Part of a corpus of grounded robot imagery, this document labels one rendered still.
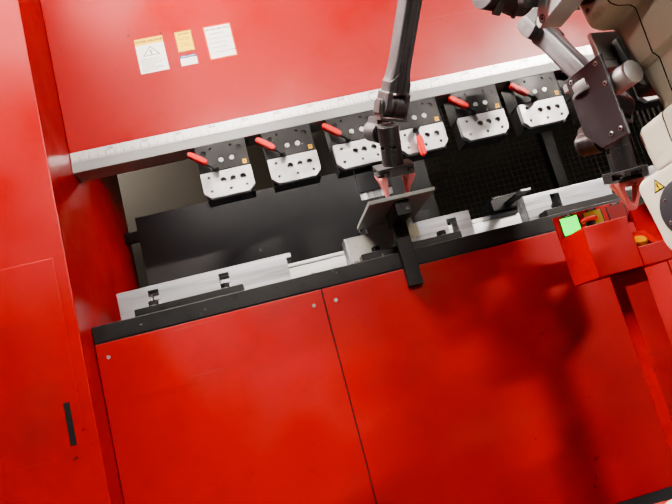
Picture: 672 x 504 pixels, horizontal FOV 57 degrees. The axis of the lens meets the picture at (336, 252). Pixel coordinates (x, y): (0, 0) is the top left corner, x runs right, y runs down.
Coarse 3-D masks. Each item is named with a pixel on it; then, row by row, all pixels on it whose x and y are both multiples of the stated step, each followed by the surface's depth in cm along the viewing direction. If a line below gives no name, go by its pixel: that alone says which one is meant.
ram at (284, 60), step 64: (64, 0) 190; (128, 0) 192; (192, 0) 193; (256, 0) 195; (320, 0) 197; (384, 0) 199; (448, 0) 200; (64, 64) 186; (128, 64) 187; (192, 64) 189; (256, 64) 191; (320, 64) 192; (384, 64) 194; (448, 64) 196; (128, 128) 183; (256, 128) 186; (320, 128) 194
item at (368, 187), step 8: (368, 168) 190; (360, 176) 189; (368, 176) 189; (360, 184) 188; (368, 184) 189; (376, 184) 189; (360, 192) 188; (368, 192) 189; (376, 192) 189; (392, 192) 190
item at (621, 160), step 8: (608, 152) 148; (616, 152) 145; (624, 152) 144; (632, 152) 145; (608, 160) 148; (616, 160) 145; (624, 160) 145; (632, 160) 145; (616, 168) 146; (624, 168) 145; (632, 168) 143; (640, 168) 142; (648, 168) 143; (616, 176) 147; (624, 176) 142
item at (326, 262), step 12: (492, 216) 215; (504, 216) 215; (516, 216) 215; (480, 228) 213; (492, 228) 214; (336, 252) 208; (288, 264) 206; (300, 264) 206; (312, 264) 206; (324, 264) 206; (336, 264) 207; (300, 276) 205
